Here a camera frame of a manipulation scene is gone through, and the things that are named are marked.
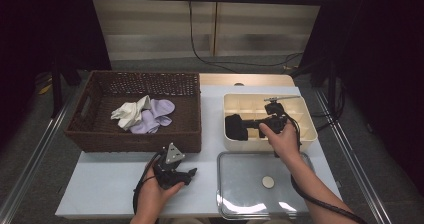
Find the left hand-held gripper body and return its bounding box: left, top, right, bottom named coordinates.
left=153, top=142, right=188, bottom=190

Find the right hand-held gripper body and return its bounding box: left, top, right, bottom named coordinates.
left=263, top=95, right=301, bottom=135

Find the black sock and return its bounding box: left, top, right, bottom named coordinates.
left=224, top=113, right=250, bottom=142

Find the cream divided storage box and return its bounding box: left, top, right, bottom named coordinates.
left=222, top=92, right=319, bottom=153

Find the brown woven basket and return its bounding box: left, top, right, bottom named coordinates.
left=64, top=69, right=203, bottom=154

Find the clear plastic lid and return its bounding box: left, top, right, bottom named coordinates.
left=215, top=150, right=318, bottom=221

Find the white sock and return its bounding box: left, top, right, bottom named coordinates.
left=110, top=101, right=143, bottom=132
left=134, top=95, right=152, bottom=118

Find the person's right hand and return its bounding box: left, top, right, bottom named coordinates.
left=258, top=118, right=301, bottom=167

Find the person's left hand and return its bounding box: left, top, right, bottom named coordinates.
left=131, top=165, right=185, bottom=220

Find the black metal stand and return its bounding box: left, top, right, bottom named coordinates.
left=289, top=58, right=338, bottom=115
left=49, top=55, right=84, bottom=118

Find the white table cover sheet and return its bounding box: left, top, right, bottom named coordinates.
left=54, top=85, right=348, bottom=218

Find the dark curtain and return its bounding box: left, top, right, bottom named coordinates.
left=298, top=0, right=424, bottom=198
left=0, top=0, right=113, bottom=152

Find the small yellow object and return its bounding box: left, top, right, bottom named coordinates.
left=38, top=83, right=53, bottom=96

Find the left hand-held gripper cable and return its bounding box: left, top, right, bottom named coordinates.
left=132, top=149, right=164, bottom=216

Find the hand-held gripper cable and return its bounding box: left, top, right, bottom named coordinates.
left=132, top=149, right=164, bottom=216
left=283, top=112, right=368, bottom=224

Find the metal rail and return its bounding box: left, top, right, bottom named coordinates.
left=0, top=83, right=86, bottom=224
left=313, top=88, right=393, bottom=224

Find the right hand-held gripper cable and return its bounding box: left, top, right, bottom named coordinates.
left=283, top=112, right=368, bottom=224

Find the black wall cable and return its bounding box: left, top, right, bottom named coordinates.
left=188, top=0, right=305, bottom=74

